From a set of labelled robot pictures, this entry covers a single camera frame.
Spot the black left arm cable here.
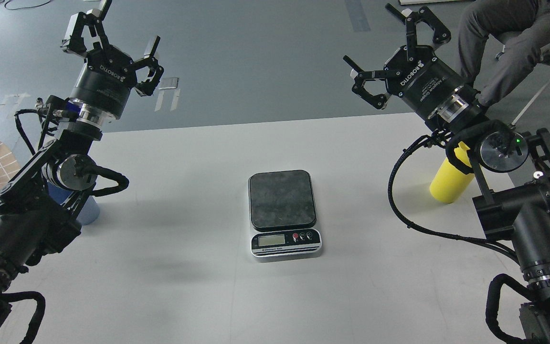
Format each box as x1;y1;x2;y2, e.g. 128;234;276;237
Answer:
14;108;46;156

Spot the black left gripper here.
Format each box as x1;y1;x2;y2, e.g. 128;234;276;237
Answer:
61;0;164;119

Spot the seated person in grey trousers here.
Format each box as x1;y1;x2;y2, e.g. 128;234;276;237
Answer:
456;0;550;108

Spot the digital kitchen scale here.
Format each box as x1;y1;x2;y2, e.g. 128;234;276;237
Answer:
247;170;323;261

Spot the grey floor plate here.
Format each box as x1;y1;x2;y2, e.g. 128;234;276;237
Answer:
159;77;179;91

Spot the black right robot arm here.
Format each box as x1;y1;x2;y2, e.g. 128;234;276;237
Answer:
343;4;550;344

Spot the yellow squeeze bottle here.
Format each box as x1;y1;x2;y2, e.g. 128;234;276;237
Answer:
429;158;475;204

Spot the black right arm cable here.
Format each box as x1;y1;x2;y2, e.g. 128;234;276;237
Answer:
388;135;520;263

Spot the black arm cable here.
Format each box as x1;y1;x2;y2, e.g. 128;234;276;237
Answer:
388;135;520;263
14;108;46;156

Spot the blue ribbed cup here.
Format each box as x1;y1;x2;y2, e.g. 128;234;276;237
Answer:
48;183;100;226

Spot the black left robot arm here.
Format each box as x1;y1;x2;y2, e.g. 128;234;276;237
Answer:
0;0;164;344

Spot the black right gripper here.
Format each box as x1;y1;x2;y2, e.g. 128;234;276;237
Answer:
343;4;477;120

